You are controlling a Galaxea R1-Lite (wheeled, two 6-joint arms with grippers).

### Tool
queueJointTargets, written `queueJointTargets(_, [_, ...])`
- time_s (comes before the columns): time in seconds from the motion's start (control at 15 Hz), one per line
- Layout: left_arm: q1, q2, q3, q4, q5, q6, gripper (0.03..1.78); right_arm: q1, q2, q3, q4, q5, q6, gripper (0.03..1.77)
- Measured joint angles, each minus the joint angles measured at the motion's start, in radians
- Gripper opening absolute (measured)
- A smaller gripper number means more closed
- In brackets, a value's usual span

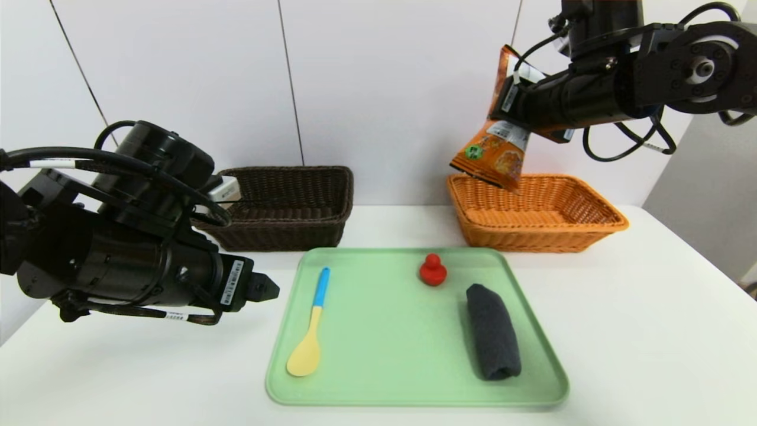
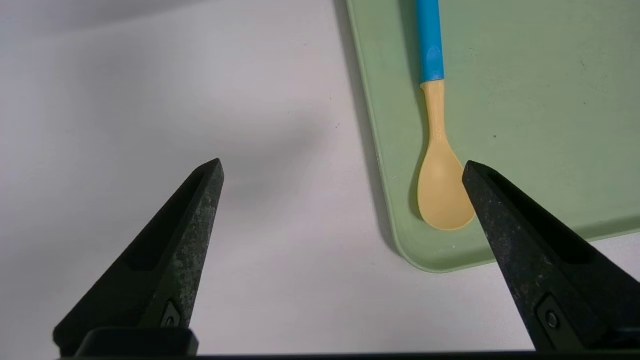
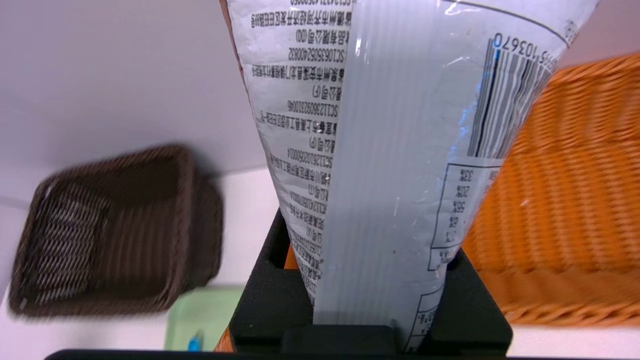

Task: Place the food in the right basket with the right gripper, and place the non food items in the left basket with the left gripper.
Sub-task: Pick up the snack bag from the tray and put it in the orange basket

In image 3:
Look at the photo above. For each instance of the orange and silver snack bag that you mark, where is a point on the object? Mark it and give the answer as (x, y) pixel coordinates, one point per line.
(390, 150)

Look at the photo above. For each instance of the light green plastic tray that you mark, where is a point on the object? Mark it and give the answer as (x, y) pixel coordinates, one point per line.
(205, 315)

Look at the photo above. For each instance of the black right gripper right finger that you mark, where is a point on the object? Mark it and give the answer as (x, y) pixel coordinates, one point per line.
(470, 320)

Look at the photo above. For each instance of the dark brown wicker basket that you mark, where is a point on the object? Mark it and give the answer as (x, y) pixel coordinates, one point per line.
(120, 230)

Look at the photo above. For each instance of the orange wicker basket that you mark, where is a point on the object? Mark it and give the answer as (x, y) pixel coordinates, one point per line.
(565, 200)

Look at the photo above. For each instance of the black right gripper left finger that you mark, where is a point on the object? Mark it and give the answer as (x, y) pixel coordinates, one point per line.
(265, 305)

